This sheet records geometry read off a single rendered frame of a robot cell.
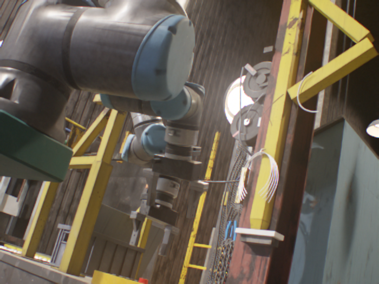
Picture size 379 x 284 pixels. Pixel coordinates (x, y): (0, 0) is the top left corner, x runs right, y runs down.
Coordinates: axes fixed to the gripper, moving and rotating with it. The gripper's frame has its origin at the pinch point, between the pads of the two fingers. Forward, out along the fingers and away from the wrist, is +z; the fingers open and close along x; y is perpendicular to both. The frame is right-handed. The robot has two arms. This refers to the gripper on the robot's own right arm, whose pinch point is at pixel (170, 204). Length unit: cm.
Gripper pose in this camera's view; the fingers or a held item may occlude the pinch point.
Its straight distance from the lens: 117.8
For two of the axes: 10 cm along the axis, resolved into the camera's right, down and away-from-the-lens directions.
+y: -5.0, -0.1, -8.6
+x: 8.5, 1.8, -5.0
